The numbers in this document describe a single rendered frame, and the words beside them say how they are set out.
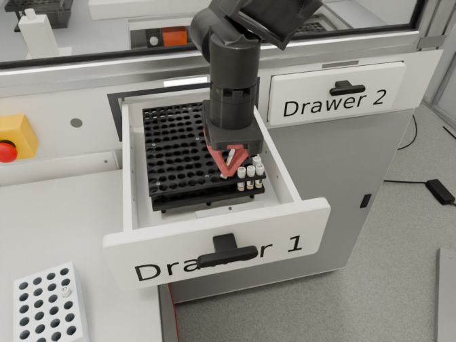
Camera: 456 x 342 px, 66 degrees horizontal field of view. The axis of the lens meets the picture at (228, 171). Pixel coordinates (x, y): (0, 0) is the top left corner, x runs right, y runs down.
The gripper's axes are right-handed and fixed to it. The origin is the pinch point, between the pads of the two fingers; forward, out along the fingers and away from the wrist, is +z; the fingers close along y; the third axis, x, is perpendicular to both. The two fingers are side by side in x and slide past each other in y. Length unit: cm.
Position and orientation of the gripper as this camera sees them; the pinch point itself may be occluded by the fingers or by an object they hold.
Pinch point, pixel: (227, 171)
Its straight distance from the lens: 51.7
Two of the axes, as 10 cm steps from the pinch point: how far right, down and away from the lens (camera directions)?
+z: -0.5, 7.6, 6.5
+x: 9.8, -0.8, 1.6
